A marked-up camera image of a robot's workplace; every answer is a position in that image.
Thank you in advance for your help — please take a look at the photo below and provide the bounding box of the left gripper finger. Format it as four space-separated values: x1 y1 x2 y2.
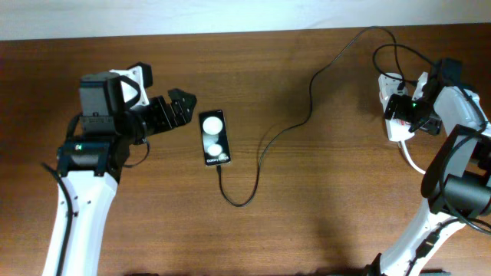
168 88 188 102
171 94 197 125

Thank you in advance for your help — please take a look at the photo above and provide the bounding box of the black Samsung flip phone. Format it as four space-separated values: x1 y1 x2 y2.
199 110 232 166

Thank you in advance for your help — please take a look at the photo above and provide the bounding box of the black USB charging cable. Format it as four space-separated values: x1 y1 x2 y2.
215 25 407 209

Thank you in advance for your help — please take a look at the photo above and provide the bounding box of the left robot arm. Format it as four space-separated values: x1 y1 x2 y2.
43 64 197 275

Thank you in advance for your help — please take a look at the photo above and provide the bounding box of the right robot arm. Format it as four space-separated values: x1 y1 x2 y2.
363 58 490 275

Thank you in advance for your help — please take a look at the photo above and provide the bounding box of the white USB charger adapter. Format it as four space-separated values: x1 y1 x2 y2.
378 73 409 109

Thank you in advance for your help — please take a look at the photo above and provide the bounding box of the white power strip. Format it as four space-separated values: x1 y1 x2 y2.
385 119 414 143

